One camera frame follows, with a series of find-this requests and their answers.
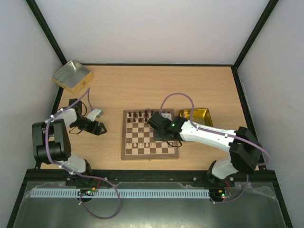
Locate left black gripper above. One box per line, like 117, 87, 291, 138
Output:
71, 117, 107, 136

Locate gold tin with white pieces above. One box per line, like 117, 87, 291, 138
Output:
179, 108, 213, 127

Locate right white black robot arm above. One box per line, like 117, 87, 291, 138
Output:
148, 112, 261, 186

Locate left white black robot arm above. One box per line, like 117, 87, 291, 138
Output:
32, 98, 107, 176

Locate empty gold square tin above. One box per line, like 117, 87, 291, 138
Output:
52, 60, 93, 95

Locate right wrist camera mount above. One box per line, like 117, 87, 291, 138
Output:
161, 112, 172, 121

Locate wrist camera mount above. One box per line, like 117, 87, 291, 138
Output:
87, 109, 104, 122
161, 112, 172, 121

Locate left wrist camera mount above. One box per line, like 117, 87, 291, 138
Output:
87, 109, 104, 122

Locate slotted grey cable duct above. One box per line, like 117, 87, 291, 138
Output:
30, 188, 209, 199

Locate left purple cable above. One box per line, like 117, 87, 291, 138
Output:
45, 88, 122, 219

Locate purple cable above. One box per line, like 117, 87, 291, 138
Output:
45, 88, 122, 219
159, 93, 271, 205

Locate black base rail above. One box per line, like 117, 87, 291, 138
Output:
26, 168, 238, 187

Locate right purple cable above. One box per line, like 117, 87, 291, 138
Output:
159, 93, 271, 205

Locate black frame post left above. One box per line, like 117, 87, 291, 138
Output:
26, 0, 67, 65

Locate black frame post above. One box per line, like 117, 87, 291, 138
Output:
232, 0, 279, 71
26, 0, 67, 65

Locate black frame post right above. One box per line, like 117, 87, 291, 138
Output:
232, 0, 279, 71

